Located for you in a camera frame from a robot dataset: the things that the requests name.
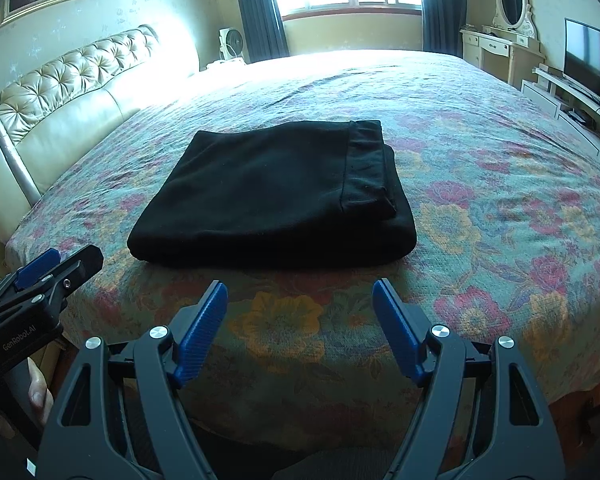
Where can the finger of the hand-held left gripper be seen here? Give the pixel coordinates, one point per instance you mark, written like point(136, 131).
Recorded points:
point(37, 266)
point(80, 265)

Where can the floral bedspread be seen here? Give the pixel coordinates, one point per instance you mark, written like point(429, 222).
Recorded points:
point(480, 170)

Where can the white box fan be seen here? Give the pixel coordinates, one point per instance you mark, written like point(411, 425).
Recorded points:
point(231, 44)

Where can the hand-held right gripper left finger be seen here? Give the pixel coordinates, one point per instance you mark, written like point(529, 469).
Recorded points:
point(205, 330)

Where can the black flat screen television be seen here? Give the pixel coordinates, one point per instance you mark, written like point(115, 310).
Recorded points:
point(590, 65)

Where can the dark blue curtain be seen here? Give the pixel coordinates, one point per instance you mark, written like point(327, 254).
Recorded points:
point(442, 5)
point(260, 10)

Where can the cream dressing table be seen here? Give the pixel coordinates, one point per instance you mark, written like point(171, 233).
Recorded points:
point(500, 52)

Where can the white television stand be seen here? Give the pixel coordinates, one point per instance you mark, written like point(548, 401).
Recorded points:
point(570, 120)

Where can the black pants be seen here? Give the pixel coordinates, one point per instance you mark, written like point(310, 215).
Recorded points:
point(270, 195)

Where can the person's left hand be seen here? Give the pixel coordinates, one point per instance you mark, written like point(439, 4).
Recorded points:
point(39, 391)

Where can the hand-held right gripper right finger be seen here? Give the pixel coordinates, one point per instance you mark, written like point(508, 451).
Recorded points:
point(396, 330)

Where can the cream tufted leather headboard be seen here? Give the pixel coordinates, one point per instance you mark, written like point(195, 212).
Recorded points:
point(60, 110)

